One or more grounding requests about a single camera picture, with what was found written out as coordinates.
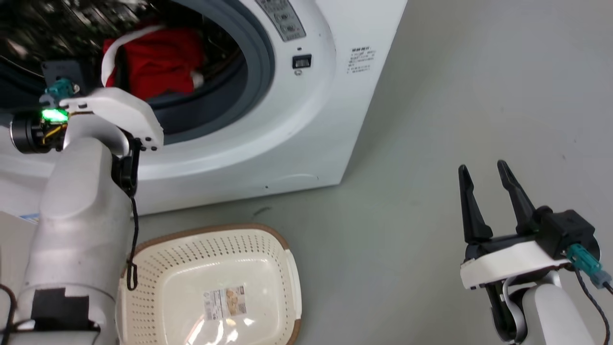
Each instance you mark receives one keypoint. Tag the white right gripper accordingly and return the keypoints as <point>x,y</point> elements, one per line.
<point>507,261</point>

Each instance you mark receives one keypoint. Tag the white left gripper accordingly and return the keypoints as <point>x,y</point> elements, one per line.
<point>122,112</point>

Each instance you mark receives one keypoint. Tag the red garment with white trim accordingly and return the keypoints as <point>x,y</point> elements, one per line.
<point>163,60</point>

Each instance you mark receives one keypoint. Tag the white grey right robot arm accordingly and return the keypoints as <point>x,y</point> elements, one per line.
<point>555,316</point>

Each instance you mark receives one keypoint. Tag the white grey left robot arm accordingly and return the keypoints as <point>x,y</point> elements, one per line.
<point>76,225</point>

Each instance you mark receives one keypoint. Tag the white front-load washing machine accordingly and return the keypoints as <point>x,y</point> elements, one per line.
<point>297,143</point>

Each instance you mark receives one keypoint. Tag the cream perforated laundry basket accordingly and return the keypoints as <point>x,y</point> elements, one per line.
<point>191,273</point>

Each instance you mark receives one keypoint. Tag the printed paper basket label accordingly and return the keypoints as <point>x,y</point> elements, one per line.
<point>224,302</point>

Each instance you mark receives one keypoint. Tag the grey rubber door gasket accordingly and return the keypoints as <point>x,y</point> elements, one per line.
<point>261,62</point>

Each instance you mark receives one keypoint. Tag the grey washer control panel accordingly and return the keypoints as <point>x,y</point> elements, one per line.
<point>282,19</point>

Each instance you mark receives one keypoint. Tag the black washer door latch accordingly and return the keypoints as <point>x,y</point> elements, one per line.
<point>301,61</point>

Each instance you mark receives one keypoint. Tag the printed washer side label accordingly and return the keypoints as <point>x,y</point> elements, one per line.
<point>361,60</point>

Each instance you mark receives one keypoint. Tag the white board with blue label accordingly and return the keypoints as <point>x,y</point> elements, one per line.
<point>17,239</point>

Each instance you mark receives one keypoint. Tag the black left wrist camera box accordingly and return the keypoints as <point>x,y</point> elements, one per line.
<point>64,72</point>

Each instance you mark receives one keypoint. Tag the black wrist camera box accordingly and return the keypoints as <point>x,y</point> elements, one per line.
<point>565,232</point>
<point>64,72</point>

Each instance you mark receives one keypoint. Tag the teal left camera connector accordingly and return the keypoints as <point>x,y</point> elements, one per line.
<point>62,89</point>

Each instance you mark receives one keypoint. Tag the teal camera connector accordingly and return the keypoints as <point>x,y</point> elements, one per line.
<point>62,89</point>
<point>586,261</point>

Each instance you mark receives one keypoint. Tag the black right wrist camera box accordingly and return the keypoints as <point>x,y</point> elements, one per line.
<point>565,232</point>

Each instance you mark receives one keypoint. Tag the teal right camera connector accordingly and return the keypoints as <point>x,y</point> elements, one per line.
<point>586,261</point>

